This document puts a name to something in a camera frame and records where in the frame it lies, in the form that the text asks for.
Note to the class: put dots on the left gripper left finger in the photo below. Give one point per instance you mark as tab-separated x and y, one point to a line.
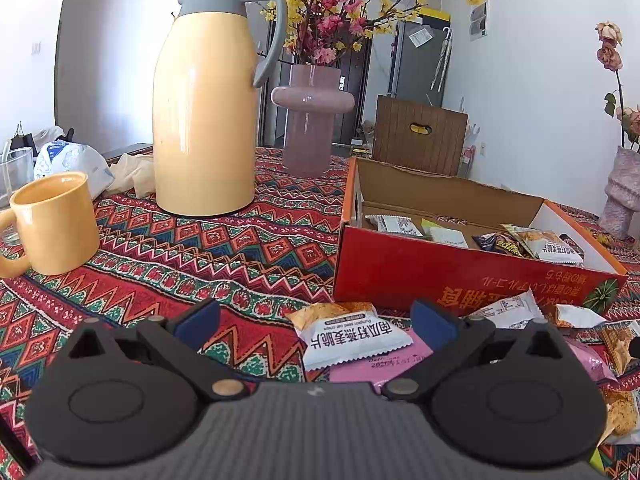
173	344

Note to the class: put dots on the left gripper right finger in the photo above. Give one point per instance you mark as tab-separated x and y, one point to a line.
454	343

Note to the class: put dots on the silver white snack packet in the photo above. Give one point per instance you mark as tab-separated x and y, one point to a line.
515	312

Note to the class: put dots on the pink snack packet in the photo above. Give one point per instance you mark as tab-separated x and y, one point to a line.
381	369

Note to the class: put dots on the white oat crisp packet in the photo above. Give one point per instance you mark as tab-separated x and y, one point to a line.
398	225

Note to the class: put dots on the small cracker packet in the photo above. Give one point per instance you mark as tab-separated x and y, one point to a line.
617	338
545	246

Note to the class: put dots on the small pink packet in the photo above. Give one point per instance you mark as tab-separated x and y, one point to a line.
596	368

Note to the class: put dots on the green snack packet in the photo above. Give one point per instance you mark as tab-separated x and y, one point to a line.
441	235

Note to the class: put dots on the orange cracker packet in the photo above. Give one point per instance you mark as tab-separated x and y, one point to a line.
622	420

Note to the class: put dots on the patterned red tablecloth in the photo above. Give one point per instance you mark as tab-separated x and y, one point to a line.
259	263

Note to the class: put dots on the red cardboard box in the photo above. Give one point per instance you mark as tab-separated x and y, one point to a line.
392	270

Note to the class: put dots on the yellow ceramic mug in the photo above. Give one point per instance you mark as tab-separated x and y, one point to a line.
55	222

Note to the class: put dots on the brown wooden chair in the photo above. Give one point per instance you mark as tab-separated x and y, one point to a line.
419	136

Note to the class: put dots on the white plastic bag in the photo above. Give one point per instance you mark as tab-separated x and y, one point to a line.
62	156

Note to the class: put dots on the textured pink tall vase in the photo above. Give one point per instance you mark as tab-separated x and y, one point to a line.
622	194

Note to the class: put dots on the clear glass cup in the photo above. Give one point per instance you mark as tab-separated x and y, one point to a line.
17	170

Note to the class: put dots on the grey refrigerator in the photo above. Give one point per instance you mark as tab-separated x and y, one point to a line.
421	57

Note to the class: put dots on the yellow thermos jug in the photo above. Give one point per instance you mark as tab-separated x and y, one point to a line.
204	108

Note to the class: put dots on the dried pink roses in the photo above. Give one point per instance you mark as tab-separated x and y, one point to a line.
615	104

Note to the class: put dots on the pink ring vase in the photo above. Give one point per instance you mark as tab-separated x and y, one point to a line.
312	99

